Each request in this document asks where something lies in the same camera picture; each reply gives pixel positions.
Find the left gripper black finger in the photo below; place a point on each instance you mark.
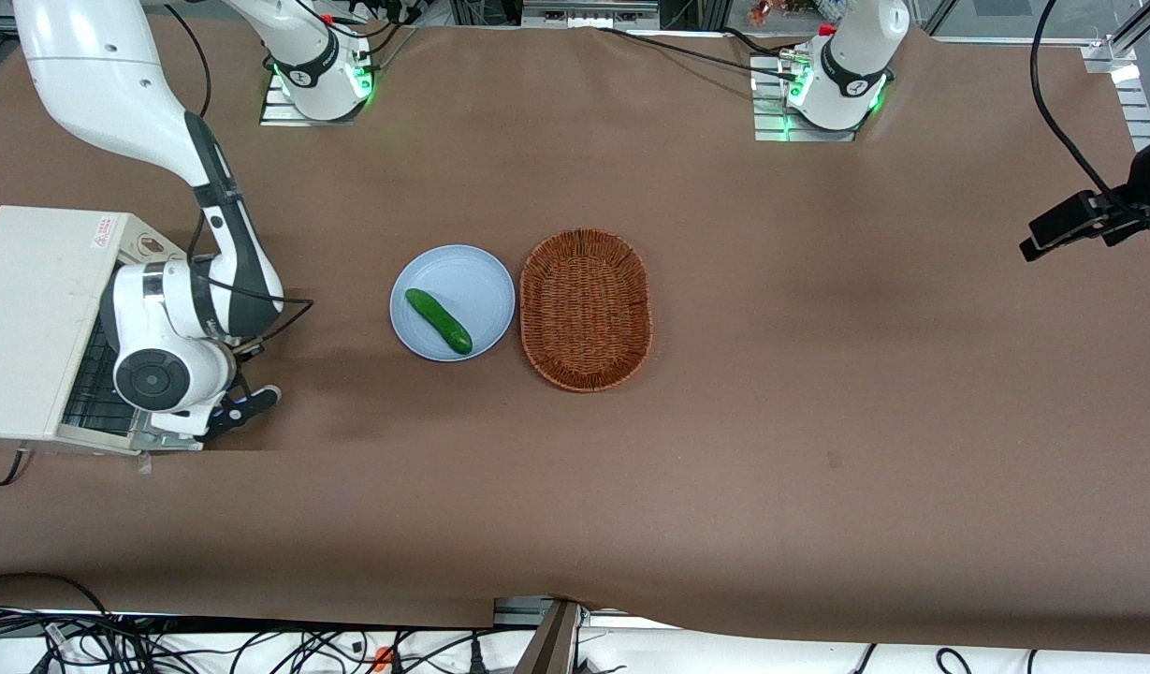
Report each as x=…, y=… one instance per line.
x=1125, y=230

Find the glass oven door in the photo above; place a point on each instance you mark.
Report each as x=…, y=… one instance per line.
x=167, y=444

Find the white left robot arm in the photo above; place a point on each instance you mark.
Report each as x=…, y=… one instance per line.
x=851, y=65

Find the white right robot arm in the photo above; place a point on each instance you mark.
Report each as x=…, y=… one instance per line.
x=97, y=84

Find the white toaster oven body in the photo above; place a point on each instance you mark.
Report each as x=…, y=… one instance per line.
x=32, y=328

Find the round oven knob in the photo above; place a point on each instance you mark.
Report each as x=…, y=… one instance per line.
x=150, y=245

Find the clear tape piece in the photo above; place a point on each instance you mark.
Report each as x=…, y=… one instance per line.
x=144, y=462

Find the red warning sticker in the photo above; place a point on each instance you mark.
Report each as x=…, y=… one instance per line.
x=105, y=230

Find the green cucumber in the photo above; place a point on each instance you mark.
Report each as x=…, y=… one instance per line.
x=439, y=321

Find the orange clip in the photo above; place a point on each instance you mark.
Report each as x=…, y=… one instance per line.
x=383, y=658

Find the light blue plate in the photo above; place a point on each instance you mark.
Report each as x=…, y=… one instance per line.
x=472, y=281

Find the brown table cover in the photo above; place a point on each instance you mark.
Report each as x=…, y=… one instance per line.
x=818, y=374

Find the brown wicker basket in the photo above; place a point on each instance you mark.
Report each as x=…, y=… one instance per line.
x=586, y=309

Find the aluminium frame rail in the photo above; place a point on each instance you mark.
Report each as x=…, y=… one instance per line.
x=1113, y=51

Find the aluminium table edge rail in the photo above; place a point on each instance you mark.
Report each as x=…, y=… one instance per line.
x=518, y=610

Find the dark metal camera post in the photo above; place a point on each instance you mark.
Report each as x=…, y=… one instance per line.
x=548, y=646

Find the aluminium frame bar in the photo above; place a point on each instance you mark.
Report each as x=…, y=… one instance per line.
x=589, y=13

